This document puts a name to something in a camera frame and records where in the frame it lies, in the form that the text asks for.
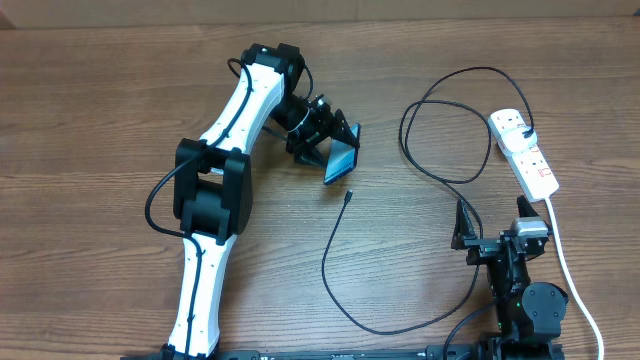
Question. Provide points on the white charger plug adapter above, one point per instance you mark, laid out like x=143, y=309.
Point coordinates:
x=517, y=140

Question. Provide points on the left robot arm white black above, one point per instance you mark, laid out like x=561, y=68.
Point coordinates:
x=213, y=193

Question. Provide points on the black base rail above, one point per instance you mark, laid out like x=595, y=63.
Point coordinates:
x=431, y=352

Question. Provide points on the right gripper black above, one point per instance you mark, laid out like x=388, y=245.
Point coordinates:
x=479, y=248

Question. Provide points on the blue Galaxy smartphone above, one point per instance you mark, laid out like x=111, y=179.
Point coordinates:
x=342, y=158

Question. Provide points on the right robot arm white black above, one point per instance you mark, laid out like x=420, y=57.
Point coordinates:
x=529, y=314

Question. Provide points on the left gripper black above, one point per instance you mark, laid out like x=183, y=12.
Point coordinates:
x=323, y=126

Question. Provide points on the white power strip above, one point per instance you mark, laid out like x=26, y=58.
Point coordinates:
x=530, y=167

